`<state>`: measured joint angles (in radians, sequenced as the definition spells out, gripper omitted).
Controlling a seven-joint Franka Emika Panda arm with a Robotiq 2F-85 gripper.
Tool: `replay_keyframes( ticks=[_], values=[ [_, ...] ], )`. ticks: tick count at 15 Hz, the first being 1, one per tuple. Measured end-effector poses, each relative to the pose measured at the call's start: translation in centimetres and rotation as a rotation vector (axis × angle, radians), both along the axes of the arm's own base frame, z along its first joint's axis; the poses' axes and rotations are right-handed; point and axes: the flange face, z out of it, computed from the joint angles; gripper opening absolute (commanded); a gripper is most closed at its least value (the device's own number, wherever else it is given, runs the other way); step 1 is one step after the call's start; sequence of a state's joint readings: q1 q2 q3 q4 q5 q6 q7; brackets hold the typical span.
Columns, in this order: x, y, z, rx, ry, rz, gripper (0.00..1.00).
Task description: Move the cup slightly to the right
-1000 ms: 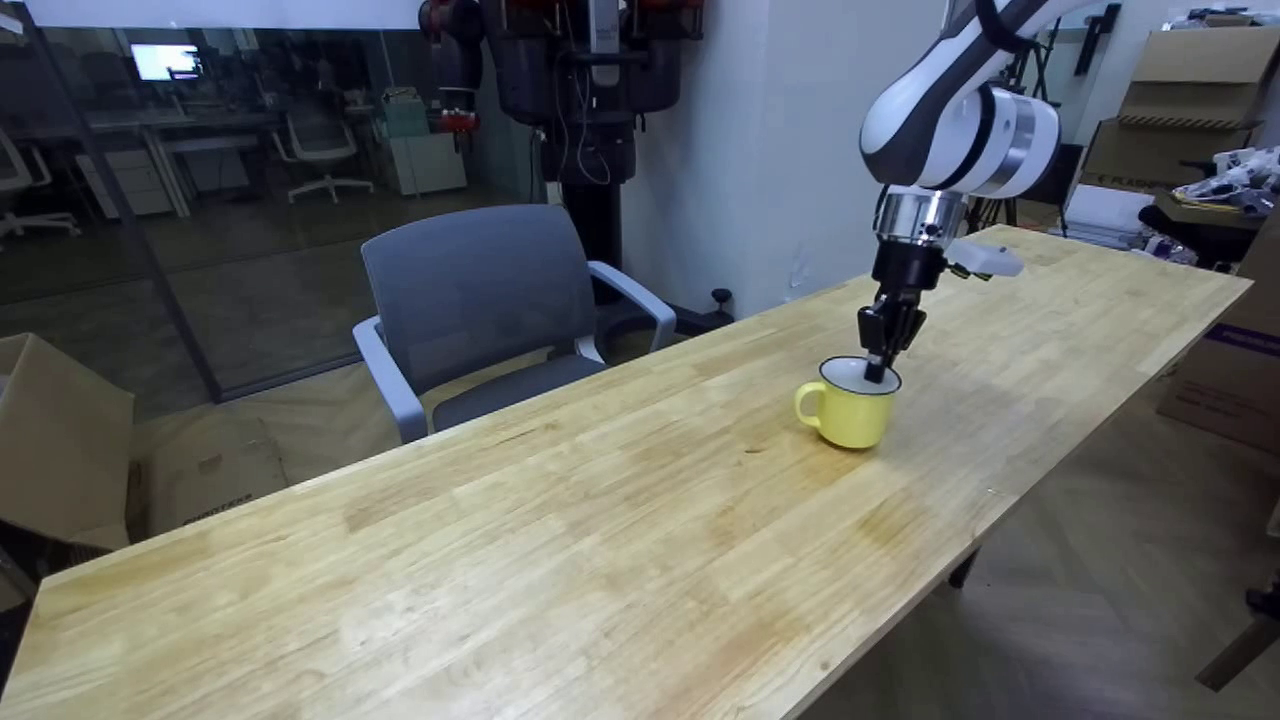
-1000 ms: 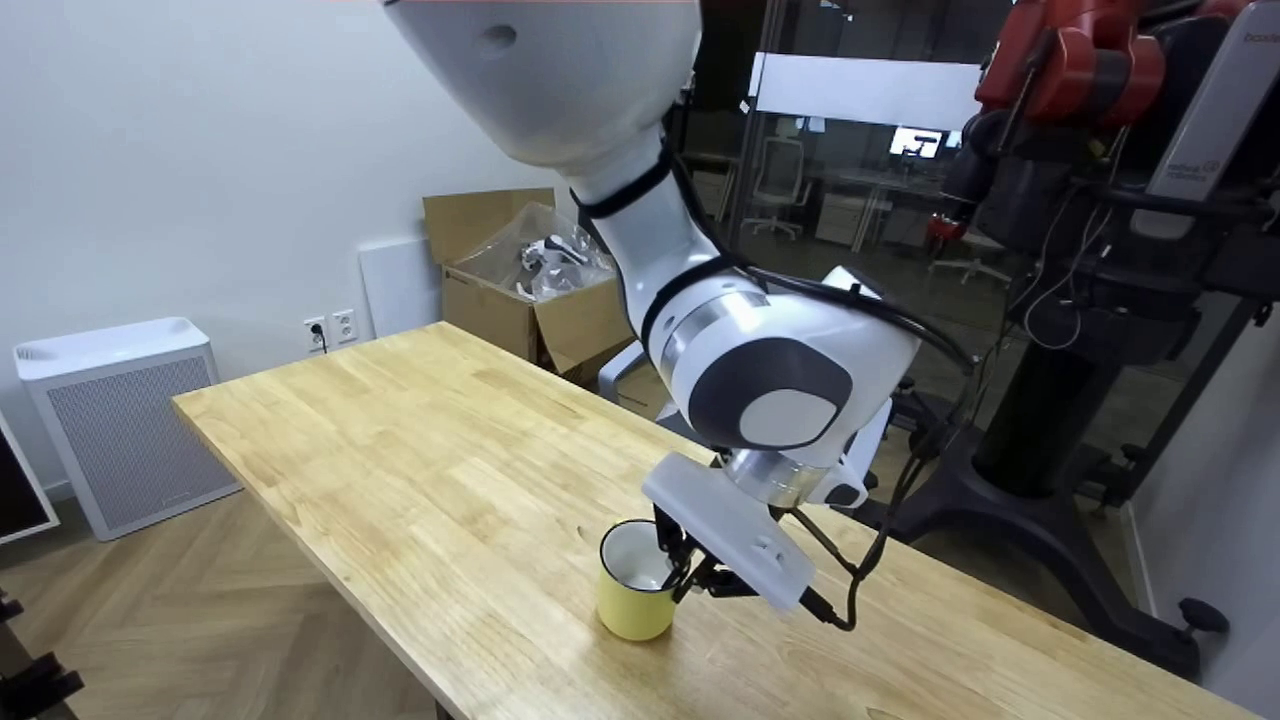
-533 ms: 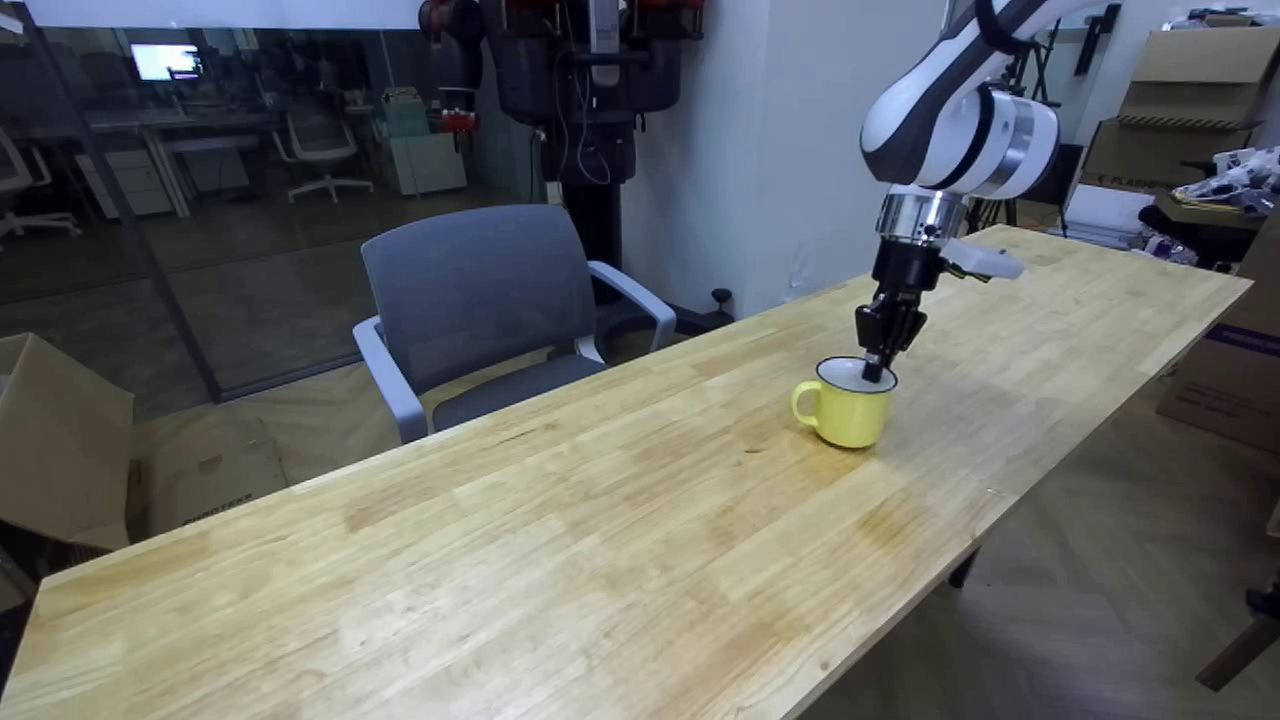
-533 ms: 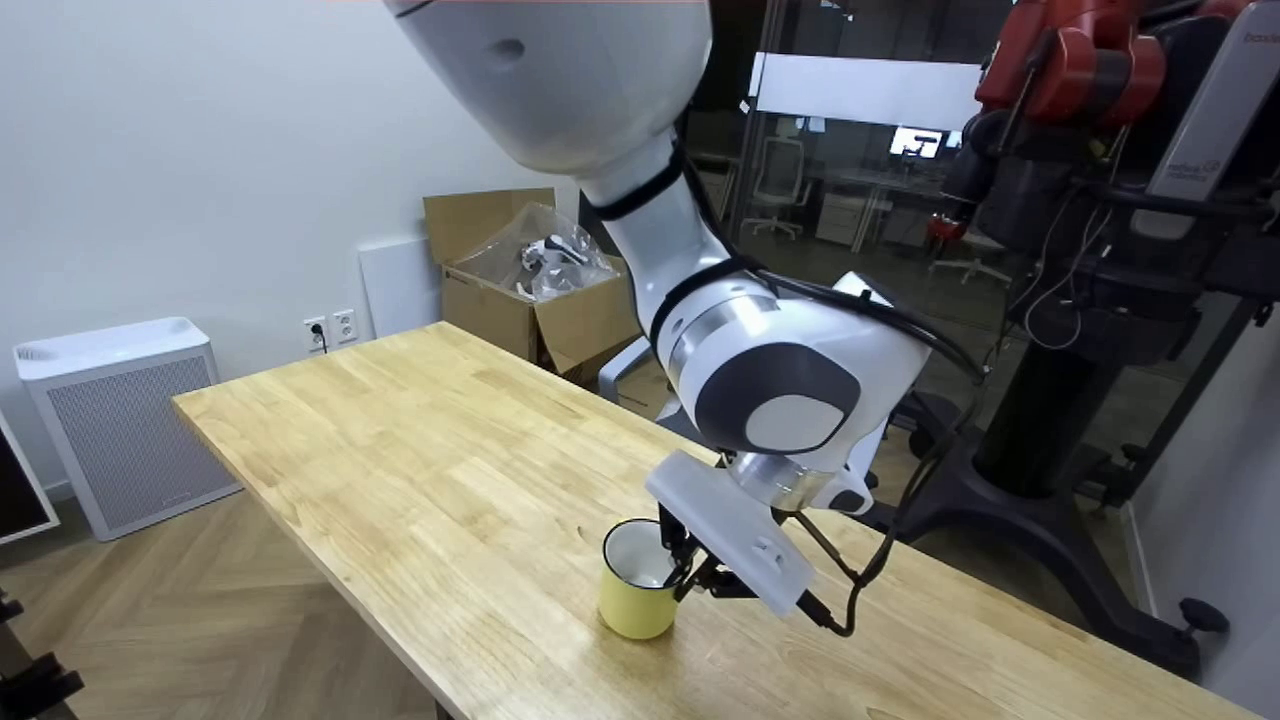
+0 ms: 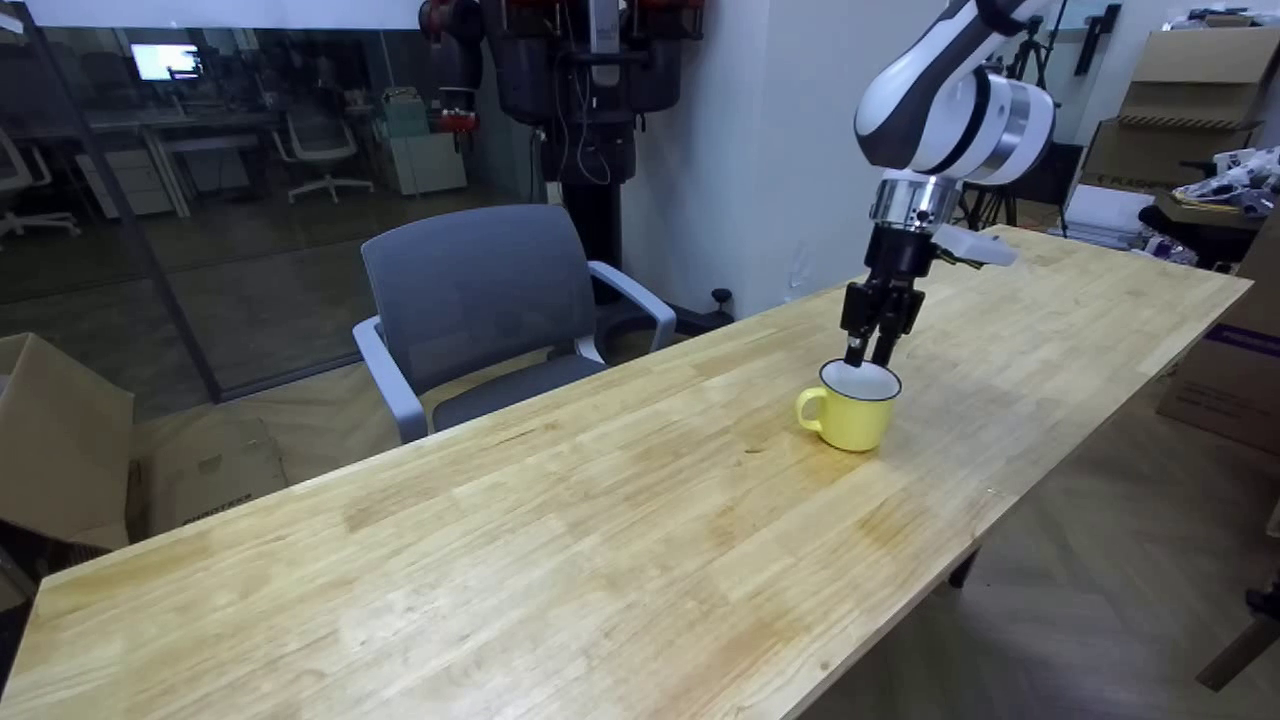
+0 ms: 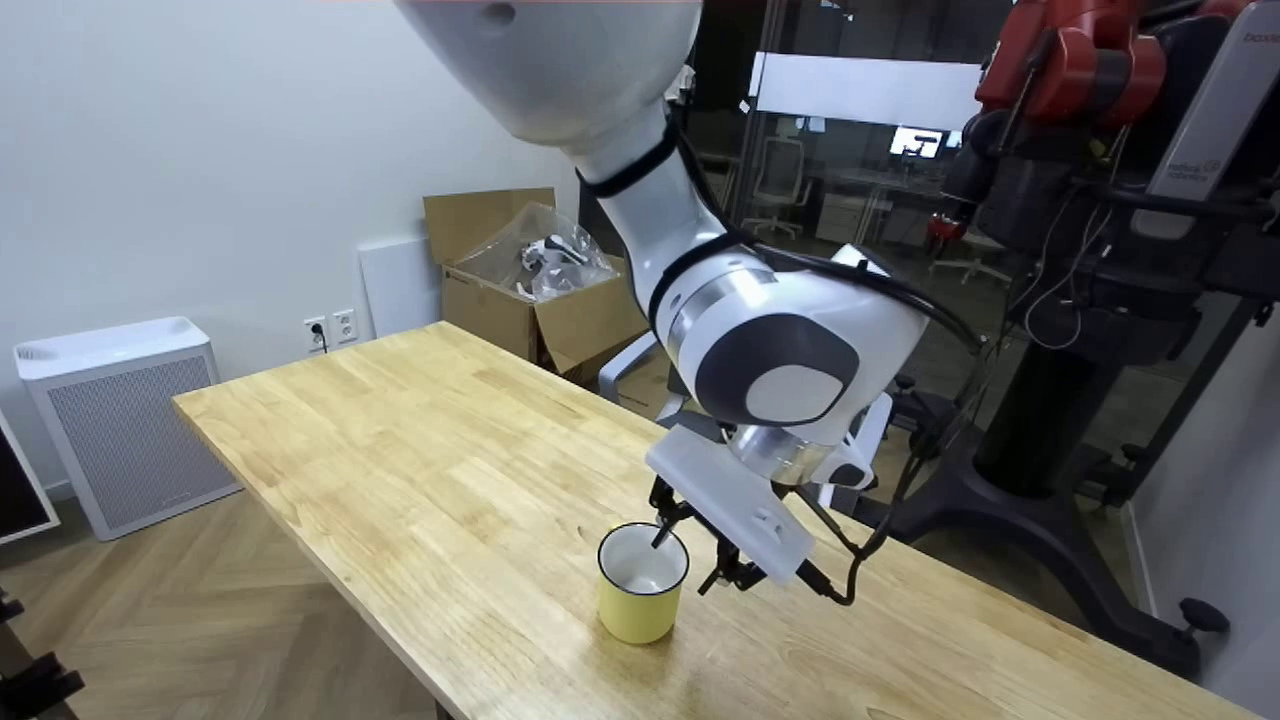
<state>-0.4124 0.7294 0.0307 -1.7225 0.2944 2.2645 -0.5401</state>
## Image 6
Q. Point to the red and black robot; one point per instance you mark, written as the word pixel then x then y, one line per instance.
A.
pixel 1065 64

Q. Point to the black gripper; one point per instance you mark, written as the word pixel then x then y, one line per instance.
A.
pixel 681 512

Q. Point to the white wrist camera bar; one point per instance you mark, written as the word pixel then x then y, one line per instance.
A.
pixel 735 504

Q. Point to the brown cardboard box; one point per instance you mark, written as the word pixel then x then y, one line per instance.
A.
pixel 486 312

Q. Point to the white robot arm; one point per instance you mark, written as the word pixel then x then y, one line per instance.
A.
pixel 563 64

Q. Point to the white air purifier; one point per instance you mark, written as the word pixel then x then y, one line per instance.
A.
pixel 125 442

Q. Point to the black floor stand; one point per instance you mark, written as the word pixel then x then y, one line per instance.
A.
pixel 35 684

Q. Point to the shiny metal part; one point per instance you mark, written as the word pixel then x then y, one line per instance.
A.
pixel 548 267

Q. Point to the yellow enamel cup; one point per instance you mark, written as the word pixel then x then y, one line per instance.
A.
pixel 642 622

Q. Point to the clear plastic bag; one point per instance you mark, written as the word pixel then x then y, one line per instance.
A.
pixel 503 263

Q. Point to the white wall outlet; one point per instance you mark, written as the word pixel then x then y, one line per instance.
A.
pixel 319 330
pixel 347 326

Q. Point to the black framed board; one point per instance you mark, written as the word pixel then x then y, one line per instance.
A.
pixel 22 485

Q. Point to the distant computer monitor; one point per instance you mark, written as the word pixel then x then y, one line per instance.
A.
pixel 919 141

